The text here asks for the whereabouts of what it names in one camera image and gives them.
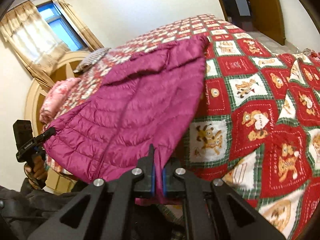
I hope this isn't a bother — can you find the striped grey pillow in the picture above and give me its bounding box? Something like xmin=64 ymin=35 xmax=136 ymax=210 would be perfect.
xmin=73 ymin=48 xmax=111 ymax=74

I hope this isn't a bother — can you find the brown wooden door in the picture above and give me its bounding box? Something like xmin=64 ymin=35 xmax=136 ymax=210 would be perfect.
xmin=248 ymin=0 xmax=286 ymax=45

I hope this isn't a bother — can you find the pink floral folded blanket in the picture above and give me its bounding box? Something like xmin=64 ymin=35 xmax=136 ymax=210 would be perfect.
xmin=39 ymin=77 xmax=81 ymax=124

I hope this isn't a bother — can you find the person's left hand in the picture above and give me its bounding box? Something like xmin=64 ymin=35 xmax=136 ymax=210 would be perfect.
xmin=24 ymin=155 xmax=48 ymax=183

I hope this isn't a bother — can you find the beige side curtain panel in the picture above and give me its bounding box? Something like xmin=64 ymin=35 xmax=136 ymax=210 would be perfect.
xmin=52 ymin=0 xmax=104 ymax=51

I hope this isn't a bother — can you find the magenta quilted down jacket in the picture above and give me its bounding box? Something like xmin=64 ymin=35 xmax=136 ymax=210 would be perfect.
xmin=44 ymin=35 xmax=209 ymax=203

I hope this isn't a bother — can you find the cream wooden headboard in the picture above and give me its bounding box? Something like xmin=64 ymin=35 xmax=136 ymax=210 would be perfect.
xmin=24 ymin=50 xmax=91 ymax=137

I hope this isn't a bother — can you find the beige patterned curtain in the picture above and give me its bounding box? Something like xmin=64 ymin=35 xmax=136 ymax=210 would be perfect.
xmin=1 ymin=1 xmax=69 ymax=88

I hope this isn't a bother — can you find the blue framed window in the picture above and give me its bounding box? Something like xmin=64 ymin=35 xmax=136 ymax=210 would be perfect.
xmin=37 ymin=2 xmax=87 ymax=51

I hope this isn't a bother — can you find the red patchwork cartoon bedspread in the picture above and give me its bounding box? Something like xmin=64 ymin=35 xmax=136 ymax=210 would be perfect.
xmin=53 ymin=14 xmax=319 ymax=239

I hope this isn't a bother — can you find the pile of colourful clothes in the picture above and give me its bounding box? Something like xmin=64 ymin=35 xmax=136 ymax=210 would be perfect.
xmin=302 ymin=48 xmax=320 ymax=61

